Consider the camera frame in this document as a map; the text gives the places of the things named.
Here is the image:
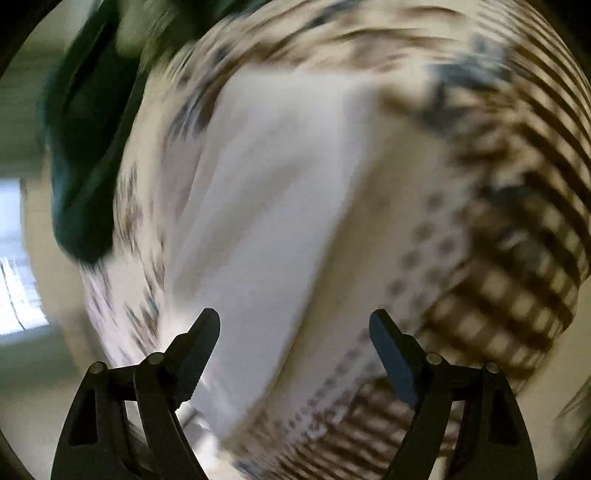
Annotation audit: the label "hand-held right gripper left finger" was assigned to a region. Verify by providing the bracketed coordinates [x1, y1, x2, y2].
[51, 308, 221, 480]

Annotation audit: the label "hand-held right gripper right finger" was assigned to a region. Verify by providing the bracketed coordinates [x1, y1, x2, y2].
[369, 309, 539, 480]

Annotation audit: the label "white pants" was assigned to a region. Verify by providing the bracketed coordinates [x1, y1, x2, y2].
[159, 69, 416, 444]

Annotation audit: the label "dark green cloth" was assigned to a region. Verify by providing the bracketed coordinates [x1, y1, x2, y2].
[39, 0, 153, 265]

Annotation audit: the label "brown patterned blanket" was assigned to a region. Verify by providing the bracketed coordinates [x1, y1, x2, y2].
[78, 0, 591, 480]

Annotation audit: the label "bright window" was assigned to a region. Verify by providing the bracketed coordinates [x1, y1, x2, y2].
[0, 179, 49, 335]

